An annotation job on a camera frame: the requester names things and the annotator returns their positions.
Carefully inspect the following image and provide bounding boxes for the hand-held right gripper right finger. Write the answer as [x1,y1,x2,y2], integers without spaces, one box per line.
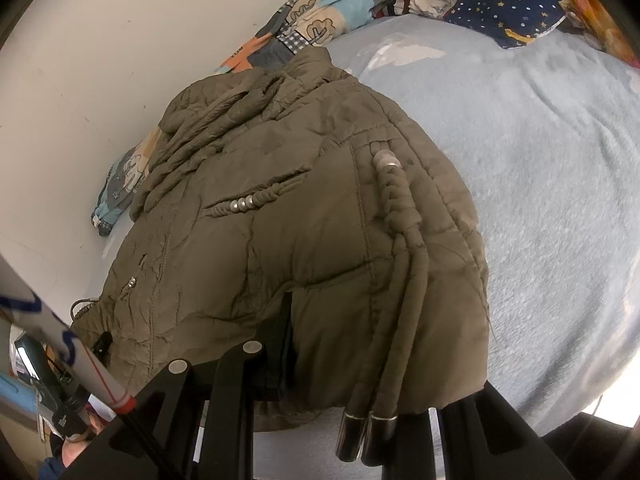
[430,383,576,480]

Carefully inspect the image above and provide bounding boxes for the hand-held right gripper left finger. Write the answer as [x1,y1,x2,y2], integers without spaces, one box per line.
[60,292,296,480]

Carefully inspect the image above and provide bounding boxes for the olive puffer jacket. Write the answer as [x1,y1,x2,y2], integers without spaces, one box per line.
[70,46,496,463]

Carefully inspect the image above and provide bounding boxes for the person's left forearm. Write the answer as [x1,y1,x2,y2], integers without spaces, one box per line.
[40,437,103,480]

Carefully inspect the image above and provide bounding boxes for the patchwork printed blanket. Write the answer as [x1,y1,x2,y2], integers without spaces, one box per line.
[90,0,436,237]

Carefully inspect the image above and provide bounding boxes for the orange patterned cloth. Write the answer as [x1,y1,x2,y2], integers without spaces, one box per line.
[565,0,640,68]

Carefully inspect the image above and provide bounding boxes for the navy star print pillow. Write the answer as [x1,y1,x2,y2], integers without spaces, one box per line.
[442,0,573,50]

